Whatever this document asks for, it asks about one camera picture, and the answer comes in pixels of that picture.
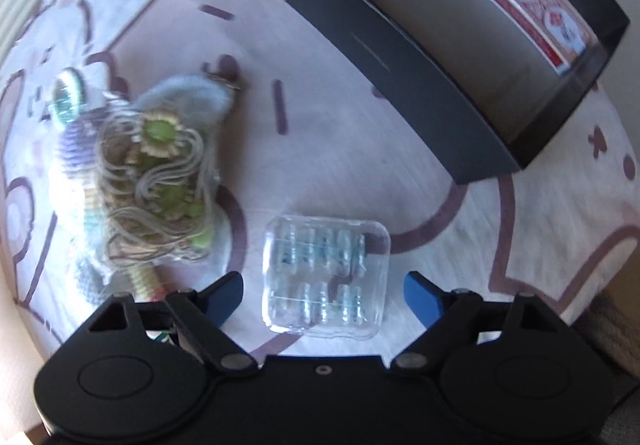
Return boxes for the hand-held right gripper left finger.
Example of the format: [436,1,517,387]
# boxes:
[85,271,259,374]

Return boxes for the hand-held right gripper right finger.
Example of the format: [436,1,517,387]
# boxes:
[390,271,562,373]

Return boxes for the clear plastic case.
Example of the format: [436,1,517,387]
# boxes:
[262,212,391,341]

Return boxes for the bagged flower hair clips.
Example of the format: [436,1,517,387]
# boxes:
[95,110,221,261]

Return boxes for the pastel crochet bunny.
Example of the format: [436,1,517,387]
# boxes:
[47,68,246,306]

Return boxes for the black shallow box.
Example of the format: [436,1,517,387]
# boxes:
[270,0,631,184]

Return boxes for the red playing card box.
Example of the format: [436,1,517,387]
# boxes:
[480,0,598,76]

